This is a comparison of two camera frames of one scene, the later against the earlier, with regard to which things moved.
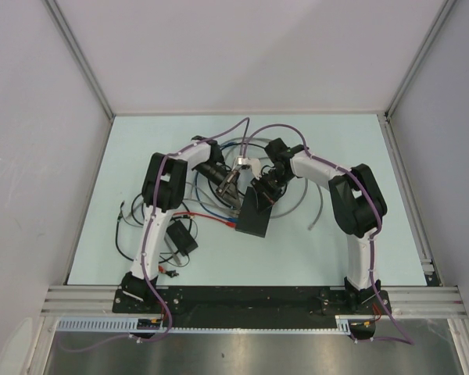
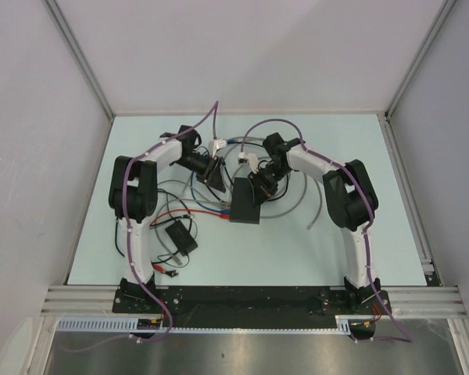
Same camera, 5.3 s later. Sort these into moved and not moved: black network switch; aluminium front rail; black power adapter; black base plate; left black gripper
Moved: black network switch; left black gripper
Not moved: black power adapter; black base plate; aluminium front rail
